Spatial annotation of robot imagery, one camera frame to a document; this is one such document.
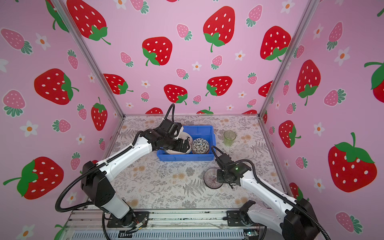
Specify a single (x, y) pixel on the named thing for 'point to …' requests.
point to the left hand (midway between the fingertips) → (184, 145)
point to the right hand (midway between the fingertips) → (220, 177)
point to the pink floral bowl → (200, 146)
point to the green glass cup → (229, 137)
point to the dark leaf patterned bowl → (210, 178)
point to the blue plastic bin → (207, 132)
